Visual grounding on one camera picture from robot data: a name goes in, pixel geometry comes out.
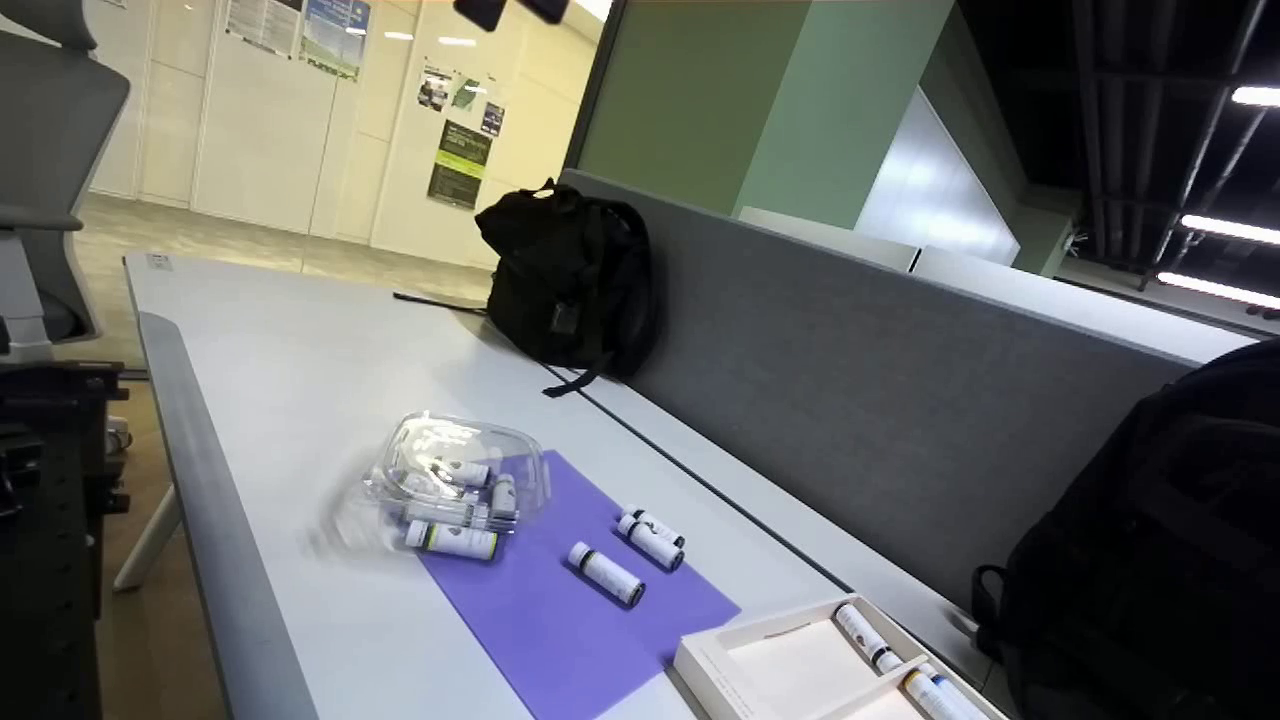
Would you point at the clear plastic clamshell container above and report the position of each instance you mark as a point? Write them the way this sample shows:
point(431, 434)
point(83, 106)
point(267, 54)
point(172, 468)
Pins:
point(426, 461)

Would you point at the small black backpack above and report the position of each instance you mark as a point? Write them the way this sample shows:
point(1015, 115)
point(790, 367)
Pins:
point(565, 275)

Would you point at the battery on mat right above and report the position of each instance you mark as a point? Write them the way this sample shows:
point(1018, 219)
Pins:
point(664, 535)

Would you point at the grey desk partition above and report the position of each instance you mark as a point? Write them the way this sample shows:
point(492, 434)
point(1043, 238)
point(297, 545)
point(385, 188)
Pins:
point(855, 362)

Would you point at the dark-cap white bottle green bands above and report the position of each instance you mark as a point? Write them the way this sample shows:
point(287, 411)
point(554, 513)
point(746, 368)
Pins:
point(456, 542)

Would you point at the green pillar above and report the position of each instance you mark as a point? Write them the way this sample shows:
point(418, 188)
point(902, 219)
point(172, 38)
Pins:
point(746, 102)

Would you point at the purple rectangular mat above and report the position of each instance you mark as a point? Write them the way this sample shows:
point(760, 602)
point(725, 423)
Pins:
point(573, 642)

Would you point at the white compartment tray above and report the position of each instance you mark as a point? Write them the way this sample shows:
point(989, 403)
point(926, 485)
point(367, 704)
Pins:
point(773, 666)

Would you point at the white table leg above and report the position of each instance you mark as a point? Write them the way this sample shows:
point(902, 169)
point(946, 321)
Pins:
point(144, 542)

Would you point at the large black backpack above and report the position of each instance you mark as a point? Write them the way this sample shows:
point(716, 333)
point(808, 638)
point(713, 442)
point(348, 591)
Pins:
point(1162, 560)

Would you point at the ceiling light strip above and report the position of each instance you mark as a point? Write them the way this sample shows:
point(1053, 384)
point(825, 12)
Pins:
point(1218, 290)
point(1257, 96)
point(1230, 231)

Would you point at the black metal stand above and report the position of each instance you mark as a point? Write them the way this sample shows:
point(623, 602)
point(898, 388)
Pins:
point(47, 535)

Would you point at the grey office chair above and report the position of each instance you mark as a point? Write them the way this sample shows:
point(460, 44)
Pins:
point(47, 122)

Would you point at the green wall poster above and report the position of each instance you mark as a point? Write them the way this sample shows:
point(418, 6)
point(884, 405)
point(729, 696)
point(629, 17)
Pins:
point(460, 160)

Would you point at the blue white wall poster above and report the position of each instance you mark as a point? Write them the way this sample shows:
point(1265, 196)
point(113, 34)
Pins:
point(333, 34)

